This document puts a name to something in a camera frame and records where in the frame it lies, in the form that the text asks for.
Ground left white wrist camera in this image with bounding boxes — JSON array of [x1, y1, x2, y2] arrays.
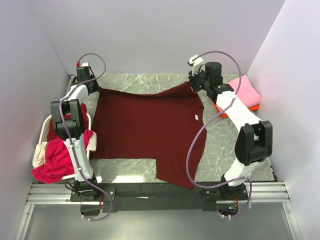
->
[[76, 61, 90, 68]]

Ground dark red t shirt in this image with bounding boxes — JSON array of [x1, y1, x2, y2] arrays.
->
[[91, 82, 207, 189]]

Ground cream t shirt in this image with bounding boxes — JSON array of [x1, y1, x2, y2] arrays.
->
[[32, 141, 48, 169]]

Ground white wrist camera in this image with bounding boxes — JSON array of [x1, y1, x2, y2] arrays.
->
[[187, 54, 204, 68], [76, 61, 90, 68]]

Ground black base beam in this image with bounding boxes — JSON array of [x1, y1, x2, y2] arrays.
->
[[64, 182, 248, 216]]

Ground white laundry basket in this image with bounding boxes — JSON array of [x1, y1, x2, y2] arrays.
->
[[38, 113, 92, 181]]

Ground aluminium rail frame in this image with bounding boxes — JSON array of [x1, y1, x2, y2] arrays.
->
[[15, 181, 302, 240]]

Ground red t shirt in basket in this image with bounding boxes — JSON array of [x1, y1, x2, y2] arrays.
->
[[47, 103, 89, 142]]

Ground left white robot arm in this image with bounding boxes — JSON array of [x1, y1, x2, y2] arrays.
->
[[50, 62, 101, 201]]

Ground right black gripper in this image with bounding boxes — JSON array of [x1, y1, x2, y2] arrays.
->
[[188, 67, 211, 93]]

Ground magenta t shirt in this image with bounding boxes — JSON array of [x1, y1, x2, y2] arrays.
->
[[31, 138, 75, 184]]

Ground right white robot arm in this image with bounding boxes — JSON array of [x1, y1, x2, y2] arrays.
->
[[188, 57, 273, 200]]

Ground folded pink t shirt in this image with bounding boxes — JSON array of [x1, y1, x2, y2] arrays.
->
[[237, 74, 262, 111]]

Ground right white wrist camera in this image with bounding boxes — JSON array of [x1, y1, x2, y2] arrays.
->
[[187, 54, 204, 68]]

